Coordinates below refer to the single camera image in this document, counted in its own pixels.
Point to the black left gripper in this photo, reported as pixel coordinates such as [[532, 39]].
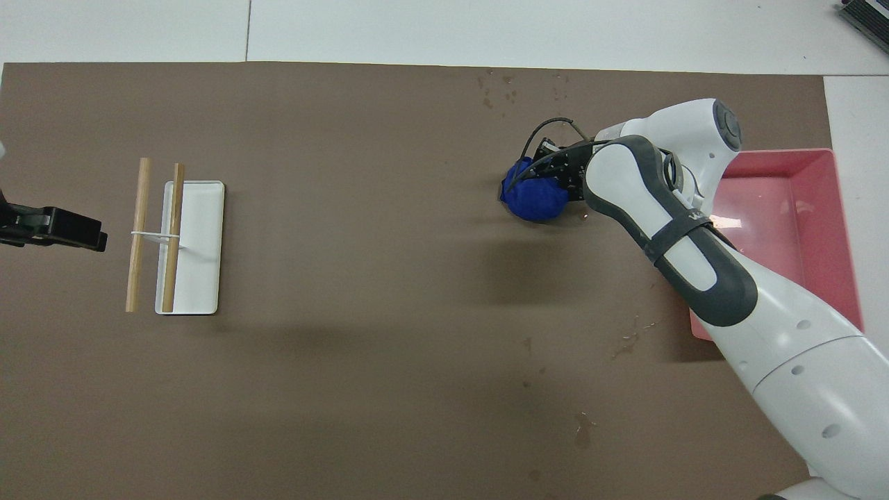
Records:
[[21, 226]]

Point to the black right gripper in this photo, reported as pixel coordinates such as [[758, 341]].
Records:
[[566, 167]]

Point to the blue cloth towel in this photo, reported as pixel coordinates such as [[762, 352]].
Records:
[[535, 201]]

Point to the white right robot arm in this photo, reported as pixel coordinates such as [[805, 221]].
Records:
[[764, 312]]

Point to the white rack with wooden rods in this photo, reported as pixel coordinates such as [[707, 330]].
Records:
[[201, 264]]

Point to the pink plastic bin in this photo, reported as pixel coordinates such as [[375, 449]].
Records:
[[785, 208]]

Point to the brown table mat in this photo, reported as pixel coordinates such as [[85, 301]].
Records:
[[382, 312]]

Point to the grey ribbed device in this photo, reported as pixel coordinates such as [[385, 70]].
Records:
[[868, 14]]

